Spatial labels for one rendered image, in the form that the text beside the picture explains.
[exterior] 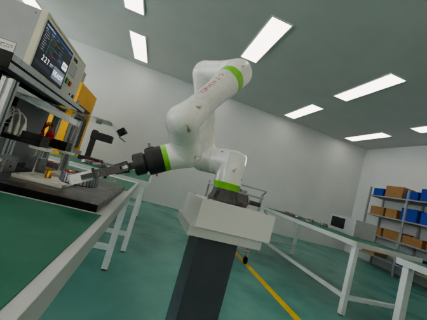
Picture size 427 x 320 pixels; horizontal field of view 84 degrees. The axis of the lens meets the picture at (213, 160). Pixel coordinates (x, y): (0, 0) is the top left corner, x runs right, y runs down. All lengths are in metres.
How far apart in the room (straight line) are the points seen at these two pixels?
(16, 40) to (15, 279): 0.81
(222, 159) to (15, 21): 0.87
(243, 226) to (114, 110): 5.77
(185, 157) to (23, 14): 0.70
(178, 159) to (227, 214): 0.31
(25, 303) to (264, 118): 6.95
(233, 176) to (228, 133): 5.60
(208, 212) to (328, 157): 7.38
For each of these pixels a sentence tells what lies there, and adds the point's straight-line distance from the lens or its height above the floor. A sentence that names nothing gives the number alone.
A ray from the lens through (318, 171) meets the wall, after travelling 7.95.
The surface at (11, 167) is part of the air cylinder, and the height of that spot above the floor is 0.79.
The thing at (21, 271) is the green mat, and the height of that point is 0.75.
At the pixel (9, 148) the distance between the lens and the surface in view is 1.08.
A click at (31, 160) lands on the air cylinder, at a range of 1.27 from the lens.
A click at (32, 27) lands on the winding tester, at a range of 1.06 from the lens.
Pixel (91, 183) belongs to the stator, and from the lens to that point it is 0.83.
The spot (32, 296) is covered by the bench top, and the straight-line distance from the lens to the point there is 0.37.
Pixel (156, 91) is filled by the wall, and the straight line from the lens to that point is 6.57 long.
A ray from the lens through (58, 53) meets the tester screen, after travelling 1.17.
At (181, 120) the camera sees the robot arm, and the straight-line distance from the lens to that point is 0.72.
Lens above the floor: 0.93
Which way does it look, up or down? 5 degrees up
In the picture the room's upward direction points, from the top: 16 degrees clockwise
